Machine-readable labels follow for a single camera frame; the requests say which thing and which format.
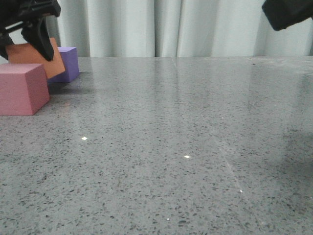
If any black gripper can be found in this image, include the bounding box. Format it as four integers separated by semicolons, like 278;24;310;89
262;0;313;31
0;0;61;61

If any orange foam cube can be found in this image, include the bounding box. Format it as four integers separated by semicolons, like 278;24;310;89
5;38;66;79

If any pink foam cube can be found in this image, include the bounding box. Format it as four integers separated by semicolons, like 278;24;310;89
0;63;49;116

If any purple foam cube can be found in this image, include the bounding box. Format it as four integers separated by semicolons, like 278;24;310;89
48;47;80;83

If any pale grey-green curtain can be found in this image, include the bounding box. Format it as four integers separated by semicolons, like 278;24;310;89
46;0;313;57

